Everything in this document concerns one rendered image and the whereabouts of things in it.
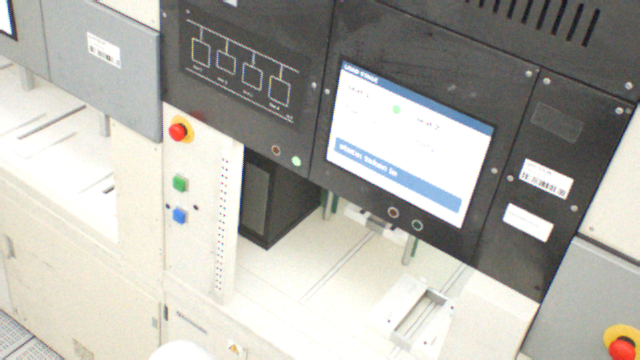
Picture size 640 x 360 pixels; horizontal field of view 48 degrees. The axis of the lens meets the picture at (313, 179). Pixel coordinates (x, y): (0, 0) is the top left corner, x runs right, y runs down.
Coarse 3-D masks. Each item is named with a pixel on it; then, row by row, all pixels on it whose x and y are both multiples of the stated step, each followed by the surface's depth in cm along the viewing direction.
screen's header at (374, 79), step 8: (344, 64) 121; (352, 72) 121; (360, 72) 120; (368, 72) 119; (368, 80) 120; (376, 80) 119; (384, 80) 118; (384, 88) 119; (392, 88) 118; (400, 88) 117; (400, 96) 117; (408, 96) 117; (416, 96) 116; (424, 104) 115; (432, 104) 115; (440, 104) 114; (440, 112) 114; (448, 112) 114; (456, 112) 113; (456, 120) 113; (464, 120) 113; (472, 120) 112; (472, 128) 112; (480, 128) 111; (488, 128) 111
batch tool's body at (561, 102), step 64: (192, 0) 135; (256, 0) 126; (320, 0) 118; (384, 0) 111; (448, 0) 105; (512, 0) 100; (576, 0) 94; (320, 64) 124; (384, 64) 116; (448, 64) 110; (512, 64) 103; (576, 64) 98; (256, 128) 141; (320, 128) 131; (512, 128) 108; (576, 128) 102; (192, 192) 165; (256, 192) 189; (320, 192) 212; (512, 192) 114; (576, 192) 107; (192, 256) 178; (256, 256) 196; (320, 256) 199; (384, 256) 202; (448, 256) 206; (512, 256) 119; (256, 320) 179; (320, 320) 181; (512, 320) 119
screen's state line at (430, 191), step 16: (336, 144) 131; (352, 144) 129; (368, 160) 128; (384, 160) 126; (384, 176) 128; (400, 176) 125; (416, 176) 123; (416, 192) 125; (432, 192) 123; (448, 192) 121; (448, 208) 123
